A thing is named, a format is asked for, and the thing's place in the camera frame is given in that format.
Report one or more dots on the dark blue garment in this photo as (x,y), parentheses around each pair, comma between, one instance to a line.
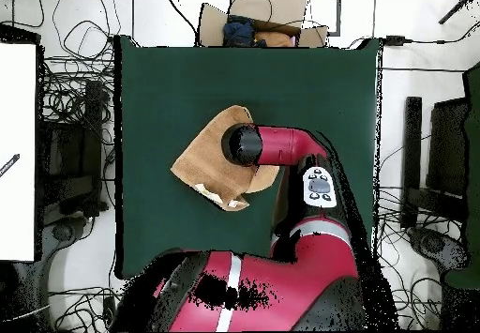
(238,33)

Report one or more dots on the grey angled frame bar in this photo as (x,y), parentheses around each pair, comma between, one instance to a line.
(338,10)

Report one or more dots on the black power adapter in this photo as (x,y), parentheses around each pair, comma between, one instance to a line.
(394,40)

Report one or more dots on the green cloth drape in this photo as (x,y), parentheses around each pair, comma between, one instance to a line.
(473,160)

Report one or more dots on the tan terry towel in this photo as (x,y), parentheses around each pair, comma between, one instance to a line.
(202,160)

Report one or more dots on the brown cardboard box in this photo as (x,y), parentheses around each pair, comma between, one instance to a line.
(285,6)

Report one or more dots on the black stand frame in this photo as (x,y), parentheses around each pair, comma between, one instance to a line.
(92,141)

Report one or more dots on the black upright bar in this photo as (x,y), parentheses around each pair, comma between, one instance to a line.
(412,141)

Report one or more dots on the dark green table cloth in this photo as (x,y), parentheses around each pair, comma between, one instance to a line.
(168,85)

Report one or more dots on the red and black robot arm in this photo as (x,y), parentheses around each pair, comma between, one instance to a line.
(285,145)

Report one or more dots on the orange cloth item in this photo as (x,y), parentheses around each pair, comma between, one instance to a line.
(273,39)

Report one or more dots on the white board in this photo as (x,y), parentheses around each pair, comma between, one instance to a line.
(17,123)

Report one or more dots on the dark slim rod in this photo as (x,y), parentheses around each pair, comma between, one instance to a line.
(457,7)

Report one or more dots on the black power strip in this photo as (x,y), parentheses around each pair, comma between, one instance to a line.
(108,308)

